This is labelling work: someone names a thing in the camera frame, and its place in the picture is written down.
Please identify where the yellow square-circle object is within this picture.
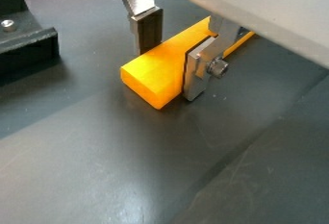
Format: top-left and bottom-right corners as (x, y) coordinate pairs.
(120, 17), (254, 110)

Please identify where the black curved fixture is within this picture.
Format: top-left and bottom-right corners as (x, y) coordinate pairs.
(0, 0), (59, 87)

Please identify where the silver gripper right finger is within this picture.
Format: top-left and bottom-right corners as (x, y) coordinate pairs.
(182, 14), (241, 101)

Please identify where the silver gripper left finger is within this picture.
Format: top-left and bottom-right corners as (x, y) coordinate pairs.
(122, 0), (163, 55)

